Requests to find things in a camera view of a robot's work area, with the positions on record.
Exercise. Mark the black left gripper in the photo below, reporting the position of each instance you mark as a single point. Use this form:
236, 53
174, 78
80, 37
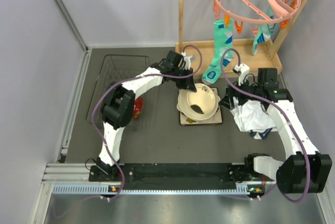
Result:
188, 84

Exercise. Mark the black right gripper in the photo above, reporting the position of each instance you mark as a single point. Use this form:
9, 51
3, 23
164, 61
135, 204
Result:
232, 91

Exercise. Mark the square floral ceramic plate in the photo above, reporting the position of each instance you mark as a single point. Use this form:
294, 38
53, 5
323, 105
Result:
203, 91

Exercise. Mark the cream small plate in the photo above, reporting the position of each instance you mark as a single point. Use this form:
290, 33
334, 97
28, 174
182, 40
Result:
204, 101

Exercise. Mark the cream round plate with drawing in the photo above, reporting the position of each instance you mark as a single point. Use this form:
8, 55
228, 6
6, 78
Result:
183, 103

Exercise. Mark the red floral bowl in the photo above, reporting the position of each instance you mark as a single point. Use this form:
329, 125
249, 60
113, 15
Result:
138, 106

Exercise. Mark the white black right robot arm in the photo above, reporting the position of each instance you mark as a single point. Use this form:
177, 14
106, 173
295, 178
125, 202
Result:
305, 169

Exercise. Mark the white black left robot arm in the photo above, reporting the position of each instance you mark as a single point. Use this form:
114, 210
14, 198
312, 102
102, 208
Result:
115, 109

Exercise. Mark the white printed t-shirt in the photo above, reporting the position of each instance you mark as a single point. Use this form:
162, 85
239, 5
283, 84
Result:
252, 118

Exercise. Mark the wooden stand with tray base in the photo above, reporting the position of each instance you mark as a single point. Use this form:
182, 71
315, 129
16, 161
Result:
266, 57

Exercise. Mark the long green patterned sock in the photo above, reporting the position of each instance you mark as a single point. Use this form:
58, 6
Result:
223, 38

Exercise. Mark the short green patterned sock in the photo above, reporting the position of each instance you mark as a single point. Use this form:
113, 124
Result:
263, 35

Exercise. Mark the pink round clothes hanger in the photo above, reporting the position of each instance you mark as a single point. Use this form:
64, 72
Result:
254, 13

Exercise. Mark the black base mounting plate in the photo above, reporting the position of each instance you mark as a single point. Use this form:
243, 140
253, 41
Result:
175, 176

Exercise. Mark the black wire dish rack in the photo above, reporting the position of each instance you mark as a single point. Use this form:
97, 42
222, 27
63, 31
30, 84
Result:
116, 68

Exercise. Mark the aluminium frame rail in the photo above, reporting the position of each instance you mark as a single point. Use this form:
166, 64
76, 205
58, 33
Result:
73, 178

